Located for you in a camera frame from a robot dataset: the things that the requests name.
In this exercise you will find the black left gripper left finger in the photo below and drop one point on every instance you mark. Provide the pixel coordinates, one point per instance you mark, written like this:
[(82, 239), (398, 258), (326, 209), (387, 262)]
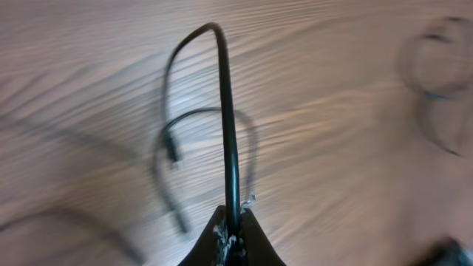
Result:
[(213, 245)]

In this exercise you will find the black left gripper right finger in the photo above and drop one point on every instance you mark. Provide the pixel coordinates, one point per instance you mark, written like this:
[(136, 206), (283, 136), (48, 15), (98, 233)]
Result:
[(259, 250)]

